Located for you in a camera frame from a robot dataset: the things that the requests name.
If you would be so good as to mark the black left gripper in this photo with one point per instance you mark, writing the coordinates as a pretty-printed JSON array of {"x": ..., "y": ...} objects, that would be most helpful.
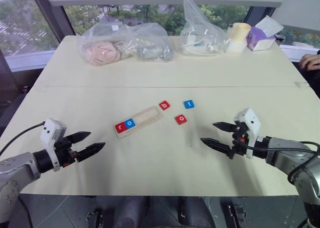
[{"x": 63, "y": 149}]

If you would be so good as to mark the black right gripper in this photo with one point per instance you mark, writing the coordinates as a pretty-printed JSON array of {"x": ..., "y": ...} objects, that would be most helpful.
[{"x": 240, "y": 142}]

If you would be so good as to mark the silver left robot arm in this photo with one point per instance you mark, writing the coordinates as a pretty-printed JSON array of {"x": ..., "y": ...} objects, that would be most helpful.
[{"x": 17, "y": 166}]

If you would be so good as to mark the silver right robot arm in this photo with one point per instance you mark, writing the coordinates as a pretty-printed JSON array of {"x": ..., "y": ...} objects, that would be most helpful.
[{"x": 292, "y": 163}]

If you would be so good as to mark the red letter r tile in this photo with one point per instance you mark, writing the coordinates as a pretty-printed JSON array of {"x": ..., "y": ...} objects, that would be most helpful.
[{"x": 120, "y": 127}]

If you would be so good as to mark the red letter o tile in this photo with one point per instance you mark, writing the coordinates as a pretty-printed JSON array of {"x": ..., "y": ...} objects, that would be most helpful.
[{"x": 181, "y": 118}]

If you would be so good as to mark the blue letter t tile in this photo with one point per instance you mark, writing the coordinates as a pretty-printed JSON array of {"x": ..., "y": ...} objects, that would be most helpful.
[{"x": 189, "y": 104}]

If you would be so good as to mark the blue letter o tile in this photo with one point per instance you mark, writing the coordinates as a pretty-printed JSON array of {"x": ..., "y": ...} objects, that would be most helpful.
[{"x": 129, "y": 123}]

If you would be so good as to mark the wooden letter tray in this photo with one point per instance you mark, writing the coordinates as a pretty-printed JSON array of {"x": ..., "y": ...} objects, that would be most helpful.
[{"x": 139, "y": 121}]

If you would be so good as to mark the red letter b tile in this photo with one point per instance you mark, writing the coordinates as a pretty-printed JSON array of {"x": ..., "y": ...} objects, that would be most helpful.
[{"x": 164, "y": 105}]

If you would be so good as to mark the bystander bare hand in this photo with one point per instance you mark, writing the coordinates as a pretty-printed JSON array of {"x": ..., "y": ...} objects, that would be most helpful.
[{"x": 310, "y": 61}]

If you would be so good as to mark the clear bag with pink cloth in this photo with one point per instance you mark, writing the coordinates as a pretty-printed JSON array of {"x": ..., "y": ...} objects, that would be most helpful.
[{"x": 103, "y": 47}]

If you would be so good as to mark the clear bag with white items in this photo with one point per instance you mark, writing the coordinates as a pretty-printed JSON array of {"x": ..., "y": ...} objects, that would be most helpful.
[{"x": 201, "y": 35}]

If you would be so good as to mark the cream plastic cup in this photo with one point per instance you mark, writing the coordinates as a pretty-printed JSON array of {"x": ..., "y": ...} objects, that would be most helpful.
[{"x": 239, "y": 32}]

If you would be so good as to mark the purple tissue box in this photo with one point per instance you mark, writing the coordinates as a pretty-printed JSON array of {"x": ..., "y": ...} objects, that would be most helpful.
[{"x": 262, "y": 36}]

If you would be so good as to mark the clear bag with grey items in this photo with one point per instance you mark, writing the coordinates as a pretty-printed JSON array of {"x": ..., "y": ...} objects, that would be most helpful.
[{"x": 152, "y": 43}]

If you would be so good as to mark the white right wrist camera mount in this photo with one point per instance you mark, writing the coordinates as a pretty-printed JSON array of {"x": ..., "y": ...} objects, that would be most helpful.
[{"x": 248, "y": 127}]

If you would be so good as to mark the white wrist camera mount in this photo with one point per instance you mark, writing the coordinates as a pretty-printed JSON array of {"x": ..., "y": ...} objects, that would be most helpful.
[
  {"x": 248, "y": 127},
  {"x": 50, "y": 135}
]

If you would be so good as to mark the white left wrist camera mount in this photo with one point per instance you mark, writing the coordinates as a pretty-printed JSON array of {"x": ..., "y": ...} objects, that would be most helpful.
[{"x": 50, "y": 135}]

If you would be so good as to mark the black bracket under table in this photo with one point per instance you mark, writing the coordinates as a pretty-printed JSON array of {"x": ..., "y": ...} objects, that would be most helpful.
[
  {"x": 237, "y": 214},
  {"x": 93, "y": 219}
]

